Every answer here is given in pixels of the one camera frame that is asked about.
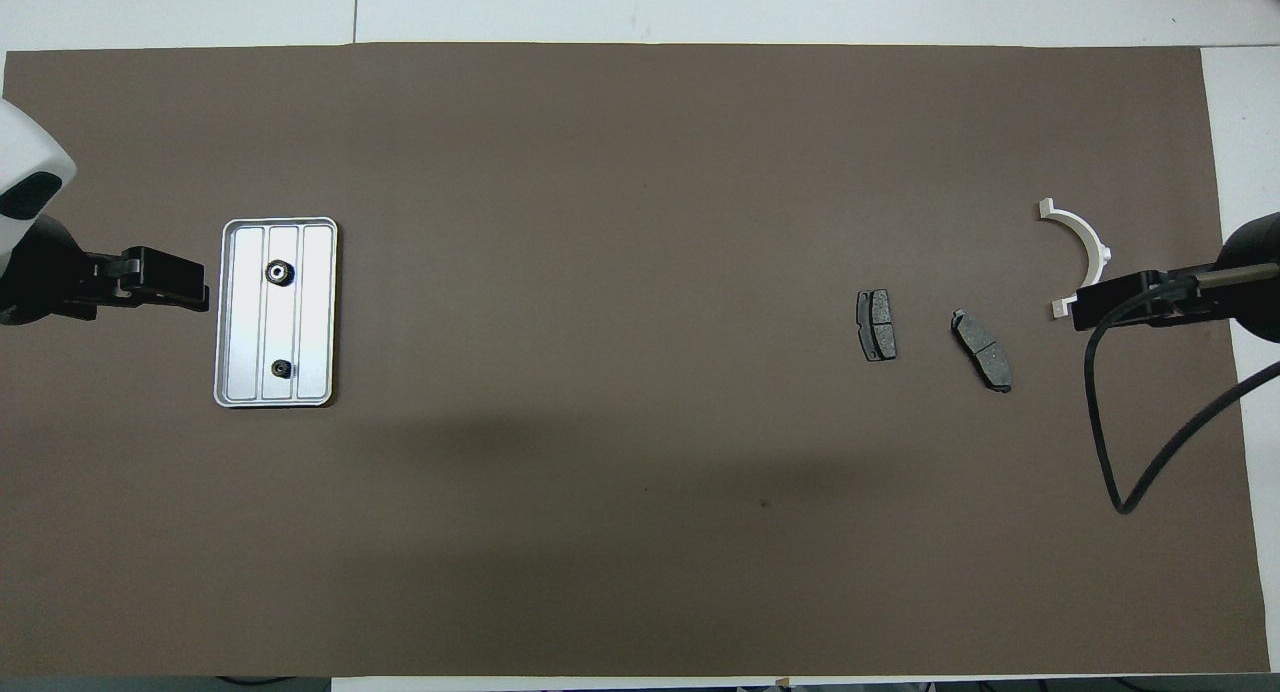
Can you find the silver metal tray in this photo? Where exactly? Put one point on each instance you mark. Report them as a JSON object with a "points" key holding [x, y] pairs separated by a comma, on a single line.
{"points": [[318, 312]]}

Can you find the brown table mat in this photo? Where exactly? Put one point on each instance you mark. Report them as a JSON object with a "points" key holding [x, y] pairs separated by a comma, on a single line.
{"points": [[640, 172]]}

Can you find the long dark brake pad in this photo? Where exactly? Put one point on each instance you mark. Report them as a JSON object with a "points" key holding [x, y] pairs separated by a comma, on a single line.
{"points": [[985, 352]]}

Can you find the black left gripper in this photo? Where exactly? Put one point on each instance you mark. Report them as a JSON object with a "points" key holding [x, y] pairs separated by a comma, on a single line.
{"points": [[50, 282]]}

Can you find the white semicircular bracket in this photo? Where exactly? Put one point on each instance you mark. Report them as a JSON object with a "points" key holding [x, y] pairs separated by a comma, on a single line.
{"points": [[1092, 240]]}

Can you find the small black bearing gear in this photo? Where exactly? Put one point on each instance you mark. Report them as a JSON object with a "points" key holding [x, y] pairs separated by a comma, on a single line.
{"points": [[281, 369]]}

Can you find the short dark brake pad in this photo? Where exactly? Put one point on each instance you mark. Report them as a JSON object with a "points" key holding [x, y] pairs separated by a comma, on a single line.
{"points": [[877, 327]]}

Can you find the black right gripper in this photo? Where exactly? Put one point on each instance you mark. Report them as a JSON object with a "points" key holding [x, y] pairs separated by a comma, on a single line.
{"points": [[1255, 302]]}

